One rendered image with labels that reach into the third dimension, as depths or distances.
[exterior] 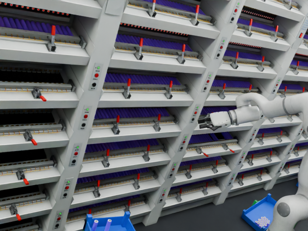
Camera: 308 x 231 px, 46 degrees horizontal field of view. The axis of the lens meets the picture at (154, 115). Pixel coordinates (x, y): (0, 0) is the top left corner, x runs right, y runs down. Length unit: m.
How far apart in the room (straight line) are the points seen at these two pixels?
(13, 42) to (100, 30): 0.33
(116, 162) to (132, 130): 0.20
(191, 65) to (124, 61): 0.42
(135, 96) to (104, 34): 0.39
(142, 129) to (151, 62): 0.40
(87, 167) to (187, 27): 0.82
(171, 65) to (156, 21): 0.26
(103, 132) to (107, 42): 0.46
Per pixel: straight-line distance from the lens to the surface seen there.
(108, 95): 1.64
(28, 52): 1.36
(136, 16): 1.52
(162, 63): 1.70
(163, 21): 1.62
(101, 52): 1.49
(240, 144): 2.66
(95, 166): 1.84
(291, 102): 1.86
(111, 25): 1.47
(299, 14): 2.40
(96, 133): 1.71
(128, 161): 1.95
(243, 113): 2.02
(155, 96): 1.81
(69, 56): 1.43
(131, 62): 1.59
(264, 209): 3.01
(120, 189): 2.07
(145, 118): 1.92
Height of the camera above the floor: 1.52
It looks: 22 degrees down
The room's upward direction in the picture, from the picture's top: 19 degrees clockwise
